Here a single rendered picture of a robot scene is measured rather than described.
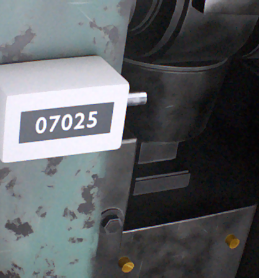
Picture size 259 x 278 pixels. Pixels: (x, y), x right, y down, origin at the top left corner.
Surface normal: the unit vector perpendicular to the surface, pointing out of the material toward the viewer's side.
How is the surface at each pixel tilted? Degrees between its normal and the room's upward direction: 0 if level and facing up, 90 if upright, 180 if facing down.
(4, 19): 90
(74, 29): 90
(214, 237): 90
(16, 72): 0
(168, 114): 100
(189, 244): 90
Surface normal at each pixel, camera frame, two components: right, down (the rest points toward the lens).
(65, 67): 0.13, -0.87
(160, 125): 0.14, 0.63
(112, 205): 0.44, 0.48
